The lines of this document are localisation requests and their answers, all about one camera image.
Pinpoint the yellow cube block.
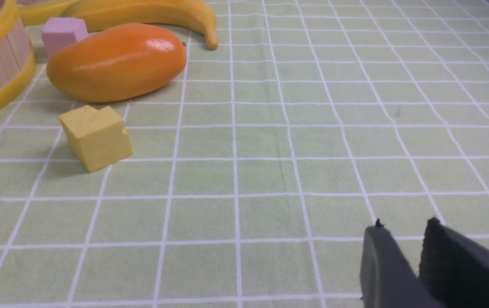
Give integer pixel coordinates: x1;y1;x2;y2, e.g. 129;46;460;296
59;105;133;173

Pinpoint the green checked tablecloth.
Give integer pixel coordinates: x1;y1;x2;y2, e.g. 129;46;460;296
0;0;489;308

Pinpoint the pink cube block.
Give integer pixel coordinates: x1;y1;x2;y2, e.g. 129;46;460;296
41;18;88;58

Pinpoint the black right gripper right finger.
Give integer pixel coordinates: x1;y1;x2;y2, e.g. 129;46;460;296
418;218;489;308

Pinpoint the yellow toy banana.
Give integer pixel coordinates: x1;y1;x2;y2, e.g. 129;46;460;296
60;0;219;50

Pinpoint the woven bamboo steamer lid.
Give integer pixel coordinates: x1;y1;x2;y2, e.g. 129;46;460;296
17;0;78;27

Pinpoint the orange toy mango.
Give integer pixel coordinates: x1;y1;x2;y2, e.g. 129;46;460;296
45;23;187;104

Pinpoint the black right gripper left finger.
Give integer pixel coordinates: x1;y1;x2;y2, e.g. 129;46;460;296
360;219;444;308

